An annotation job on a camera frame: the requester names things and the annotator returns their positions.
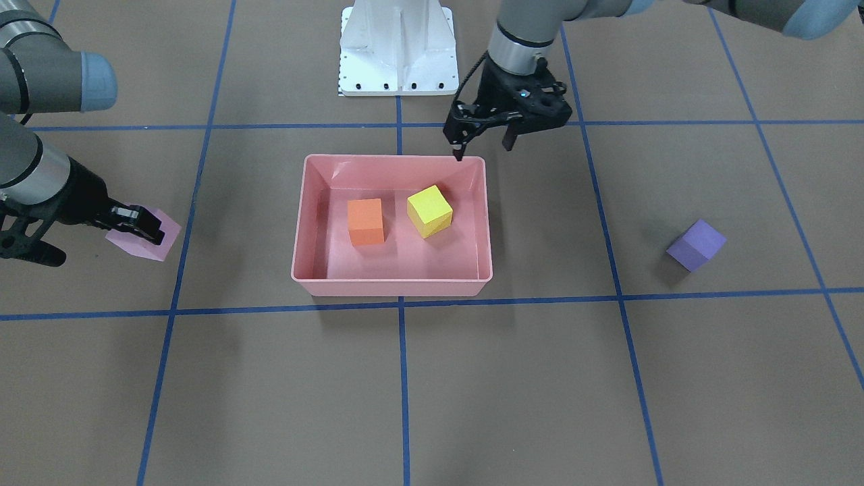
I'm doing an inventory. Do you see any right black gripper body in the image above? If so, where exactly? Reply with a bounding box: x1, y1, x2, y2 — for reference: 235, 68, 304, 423
2, 158, 119, 252

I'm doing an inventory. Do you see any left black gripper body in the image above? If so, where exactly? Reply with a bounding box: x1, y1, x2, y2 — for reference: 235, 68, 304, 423
443, 57, 573, 144

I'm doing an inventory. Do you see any pink foam block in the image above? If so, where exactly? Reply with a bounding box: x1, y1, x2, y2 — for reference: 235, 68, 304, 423
105, 205, 181, 262

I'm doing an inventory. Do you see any yellow foam block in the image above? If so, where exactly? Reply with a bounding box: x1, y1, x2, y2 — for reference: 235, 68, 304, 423
407, 185, 454, 239

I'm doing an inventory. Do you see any orange foam block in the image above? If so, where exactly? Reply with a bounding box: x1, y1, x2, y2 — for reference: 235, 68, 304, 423
348, 198, 385, 246

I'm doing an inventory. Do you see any purple foam block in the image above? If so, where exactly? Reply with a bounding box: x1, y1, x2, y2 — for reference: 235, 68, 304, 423
666, 219, 726, 273

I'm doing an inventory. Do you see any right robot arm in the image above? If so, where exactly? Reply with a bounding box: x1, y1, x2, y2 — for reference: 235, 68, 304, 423
1, 1, 180, 267

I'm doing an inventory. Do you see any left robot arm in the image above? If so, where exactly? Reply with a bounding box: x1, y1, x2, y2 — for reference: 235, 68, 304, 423
442, 1, 862, 160

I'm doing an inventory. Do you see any pink plastic bin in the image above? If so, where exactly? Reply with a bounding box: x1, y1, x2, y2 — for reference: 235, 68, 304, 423
291, 154, 493, 296

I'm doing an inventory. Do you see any left arm gripper cable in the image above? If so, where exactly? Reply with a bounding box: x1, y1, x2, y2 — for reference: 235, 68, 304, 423
454, 51, 488, 109

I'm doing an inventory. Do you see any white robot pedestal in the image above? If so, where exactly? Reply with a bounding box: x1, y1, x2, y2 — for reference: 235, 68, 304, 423
337, 1, 460, 97

